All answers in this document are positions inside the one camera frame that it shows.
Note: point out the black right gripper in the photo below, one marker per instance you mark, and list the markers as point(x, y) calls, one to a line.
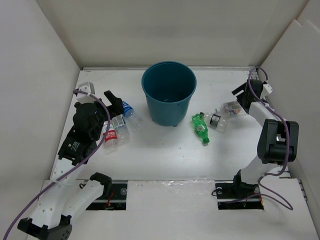
point(240, 96)

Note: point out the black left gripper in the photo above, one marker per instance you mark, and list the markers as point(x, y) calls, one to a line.
point(116, 108)

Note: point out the clear water bottle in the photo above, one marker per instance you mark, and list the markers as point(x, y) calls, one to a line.
point(232, 108)

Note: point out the black cap clear bottle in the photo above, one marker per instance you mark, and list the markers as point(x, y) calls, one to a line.
point(215, 121)

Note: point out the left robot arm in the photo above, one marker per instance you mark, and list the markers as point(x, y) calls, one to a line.
point(54, 215)

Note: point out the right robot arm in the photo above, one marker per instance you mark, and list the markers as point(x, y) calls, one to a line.
point(277, 144)

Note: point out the teal plastic bin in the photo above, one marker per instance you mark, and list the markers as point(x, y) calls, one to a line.
point(168, 87)

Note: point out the blue label water bottle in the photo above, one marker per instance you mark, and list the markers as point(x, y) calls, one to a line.
point(131, 116)

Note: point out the red label water bottle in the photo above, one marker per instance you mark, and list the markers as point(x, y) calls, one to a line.
point(110, 138)

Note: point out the clear white cap bottle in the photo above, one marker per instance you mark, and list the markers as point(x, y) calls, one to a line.
point(121, 130)

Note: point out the green plastic bottle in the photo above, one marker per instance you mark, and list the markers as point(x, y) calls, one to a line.
point(200, 128)

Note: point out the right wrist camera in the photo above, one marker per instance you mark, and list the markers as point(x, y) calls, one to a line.
point(266, 90)

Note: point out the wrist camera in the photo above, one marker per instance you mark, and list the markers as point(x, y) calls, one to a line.
point(88, 88)
point(266, 90)

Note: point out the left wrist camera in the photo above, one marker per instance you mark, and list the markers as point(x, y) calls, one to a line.
point(88, 88)

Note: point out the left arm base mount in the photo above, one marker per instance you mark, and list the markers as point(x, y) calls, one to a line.
point(115, 200)

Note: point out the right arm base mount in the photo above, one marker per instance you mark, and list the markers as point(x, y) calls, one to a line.
point(232, 197)

